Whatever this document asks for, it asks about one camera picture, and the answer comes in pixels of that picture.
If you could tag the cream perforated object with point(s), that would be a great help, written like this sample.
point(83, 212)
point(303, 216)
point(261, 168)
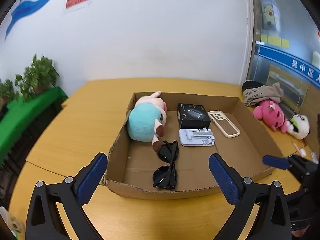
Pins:
point(14, 224)

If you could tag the teal pink plush pig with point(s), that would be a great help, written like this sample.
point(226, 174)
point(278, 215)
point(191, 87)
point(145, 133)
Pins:
point(147, 120)

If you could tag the beige printed cloth bag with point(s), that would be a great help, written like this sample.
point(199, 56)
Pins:
point(254, 92)

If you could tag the small black product box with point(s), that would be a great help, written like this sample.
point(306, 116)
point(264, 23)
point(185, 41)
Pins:
point(192, 116)

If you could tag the potted green plant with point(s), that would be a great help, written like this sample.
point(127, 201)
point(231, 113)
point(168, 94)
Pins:
point(37, 78)
point(7, 91)

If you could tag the pink pen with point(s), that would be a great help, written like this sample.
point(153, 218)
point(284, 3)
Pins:
point(296, 147)

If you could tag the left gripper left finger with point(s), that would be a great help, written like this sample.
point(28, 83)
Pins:
point(43, 218)

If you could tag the cartoon sheep poster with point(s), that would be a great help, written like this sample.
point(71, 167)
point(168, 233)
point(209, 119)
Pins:
point(270, 15)

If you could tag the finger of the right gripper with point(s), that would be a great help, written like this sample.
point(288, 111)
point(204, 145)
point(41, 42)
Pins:
point(287, 162)

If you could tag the beige clear phone case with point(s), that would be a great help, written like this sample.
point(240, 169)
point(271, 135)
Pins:
point(223, 123)

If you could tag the pink strawberry bear plush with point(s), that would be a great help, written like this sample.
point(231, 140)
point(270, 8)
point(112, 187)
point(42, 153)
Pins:
point(271, 114)

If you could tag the black sunglasses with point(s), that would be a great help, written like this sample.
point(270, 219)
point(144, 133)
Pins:
point(165, 177)

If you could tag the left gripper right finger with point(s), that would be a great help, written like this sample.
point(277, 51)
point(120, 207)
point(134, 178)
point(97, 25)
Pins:
point(272, 220)

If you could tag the brown cardboard tray box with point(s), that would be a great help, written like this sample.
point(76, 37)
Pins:
point(131, 164)

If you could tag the person right hand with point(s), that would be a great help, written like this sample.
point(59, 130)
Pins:
point(299, 233)

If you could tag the white folding phone stand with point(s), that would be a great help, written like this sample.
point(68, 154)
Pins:
point(196, 137)

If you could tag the green table cloth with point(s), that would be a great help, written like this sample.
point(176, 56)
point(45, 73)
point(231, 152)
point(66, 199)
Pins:
point(21, 114)

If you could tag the white panda plush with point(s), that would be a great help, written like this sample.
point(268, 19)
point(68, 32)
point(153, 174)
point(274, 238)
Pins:
point(298, 126)

